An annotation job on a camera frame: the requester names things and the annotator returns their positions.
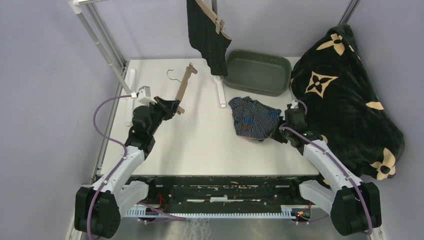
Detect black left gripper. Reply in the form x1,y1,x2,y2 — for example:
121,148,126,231
146,95,180,136

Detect blue striped underwear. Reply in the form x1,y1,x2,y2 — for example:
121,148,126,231
228,96,282,141

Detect black striped underwear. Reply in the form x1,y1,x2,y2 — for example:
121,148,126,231
186,0,232,76

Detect wooden clip hanger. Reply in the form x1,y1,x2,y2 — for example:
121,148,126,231
195,0,232,40

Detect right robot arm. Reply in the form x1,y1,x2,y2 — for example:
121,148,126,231
271,104,382,236

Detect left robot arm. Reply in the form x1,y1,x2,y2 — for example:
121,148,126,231
74,96,181,240

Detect black floral blanket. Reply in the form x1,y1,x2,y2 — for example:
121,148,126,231
291,23,405,180

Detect green plastic tray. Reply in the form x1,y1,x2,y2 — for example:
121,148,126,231
223,49,292,97

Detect centre rack pole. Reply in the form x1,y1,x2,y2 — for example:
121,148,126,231
211,0,218,15

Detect rack pole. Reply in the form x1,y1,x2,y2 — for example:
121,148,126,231
66,0,133,97
211,0,218,15

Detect left rack pole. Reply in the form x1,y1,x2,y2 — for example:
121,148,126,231
66,0,133,97

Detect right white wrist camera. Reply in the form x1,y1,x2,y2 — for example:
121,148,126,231
287,99,299,109

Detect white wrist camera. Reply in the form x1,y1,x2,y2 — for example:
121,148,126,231
130,86,157,106
287,99,299,109

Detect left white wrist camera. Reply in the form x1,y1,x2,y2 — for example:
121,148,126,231
130,86,157,106

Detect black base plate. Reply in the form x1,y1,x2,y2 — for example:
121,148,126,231
126,175,319,214

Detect white cable duct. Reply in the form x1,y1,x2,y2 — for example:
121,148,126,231
123,205,296,220

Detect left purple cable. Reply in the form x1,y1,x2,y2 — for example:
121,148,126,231
86,94,188,240

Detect aluminium frame rails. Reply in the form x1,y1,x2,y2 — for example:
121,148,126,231
71,186,99,240

